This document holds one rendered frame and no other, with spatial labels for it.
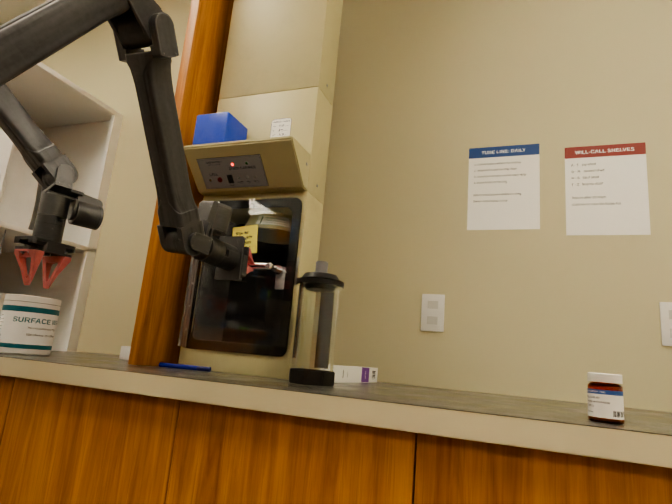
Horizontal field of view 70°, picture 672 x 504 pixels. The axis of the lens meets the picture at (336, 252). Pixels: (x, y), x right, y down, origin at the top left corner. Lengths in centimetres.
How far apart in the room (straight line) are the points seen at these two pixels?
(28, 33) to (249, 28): 89
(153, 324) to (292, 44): 86
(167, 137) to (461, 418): 68
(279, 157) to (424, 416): 72
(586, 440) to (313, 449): 41
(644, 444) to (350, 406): 40
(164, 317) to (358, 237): 67
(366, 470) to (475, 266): 85
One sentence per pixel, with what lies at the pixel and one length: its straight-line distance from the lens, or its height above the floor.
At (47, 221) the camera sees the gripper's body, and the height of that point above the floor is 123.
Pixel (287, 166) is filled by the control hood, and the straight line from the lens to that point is 121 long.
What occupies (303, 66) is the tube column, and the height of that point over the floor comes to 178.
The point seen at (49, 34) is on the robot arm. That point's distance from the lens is 83.
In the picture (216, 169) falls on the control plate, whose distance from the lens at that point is 132.
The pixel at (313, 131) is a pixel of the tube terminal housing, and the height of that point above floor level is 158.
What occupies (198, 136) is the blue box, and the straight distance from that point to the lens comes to 135.
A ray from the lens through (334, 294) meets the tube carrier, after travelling 105.
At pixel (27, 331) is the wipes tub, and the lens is 146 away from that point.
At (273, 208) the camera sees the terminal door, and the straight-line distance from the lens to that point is 125.
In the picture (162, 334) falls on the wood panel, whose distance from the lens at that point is 136.
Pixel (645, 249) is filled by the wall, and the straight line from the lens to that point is 156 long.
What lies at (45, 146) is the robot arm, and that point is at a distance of 125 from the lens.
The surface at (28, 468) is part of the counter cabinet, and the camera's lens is 127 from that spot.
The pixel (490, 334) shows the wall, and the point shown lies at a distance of 149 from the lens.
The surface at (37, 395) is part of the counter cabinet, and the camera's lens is 126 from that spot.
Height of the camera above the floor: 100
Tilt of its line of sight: 12 degrees up
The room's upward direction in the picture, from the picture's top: 5 degrees clockwise
